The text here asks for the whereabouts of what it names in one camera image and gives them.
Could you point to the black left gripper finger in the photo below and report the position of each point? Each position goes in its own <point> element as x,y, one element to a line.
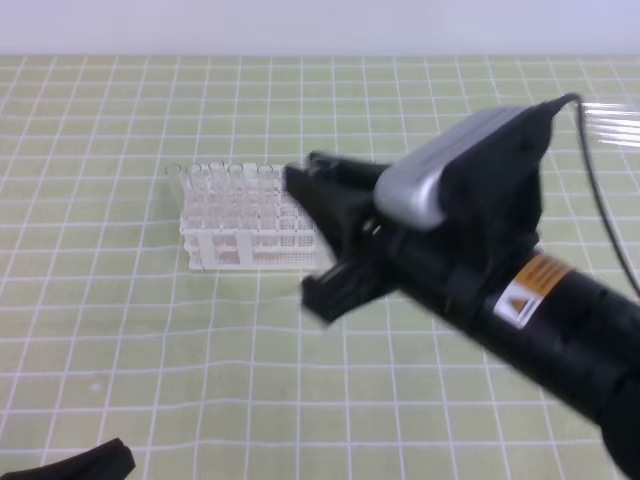
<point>112,460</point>

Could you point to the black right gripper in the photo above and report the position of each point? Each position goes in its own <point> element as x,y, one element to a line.
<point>374,255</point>

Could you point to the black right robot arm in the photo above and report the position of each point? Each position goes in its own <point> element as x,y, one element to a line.
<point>480,271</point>

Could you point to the glass test tube in rack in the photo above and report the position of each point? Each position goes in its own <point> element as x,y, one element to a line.
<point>236,196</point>
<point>217,170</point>
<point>266,194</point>
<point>199,190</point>

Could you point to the white plastic test tube rack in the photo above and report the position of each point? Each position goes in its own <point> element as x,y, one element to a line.
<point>293,244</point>

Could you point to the green checkered tablecloth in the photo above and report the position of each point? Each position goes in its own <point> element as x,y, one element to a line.
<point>105,332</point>

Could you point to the glass tube leaning on rack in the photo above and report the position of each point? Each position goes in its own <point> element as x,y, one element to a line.
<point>174,174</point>

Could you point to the pile of spare glass tubes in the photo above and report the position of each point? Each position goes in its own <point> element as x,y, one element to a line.
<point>613,123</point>

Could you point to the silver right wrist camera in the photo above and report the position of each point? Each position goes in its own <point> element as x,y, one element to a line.
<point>474,165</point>

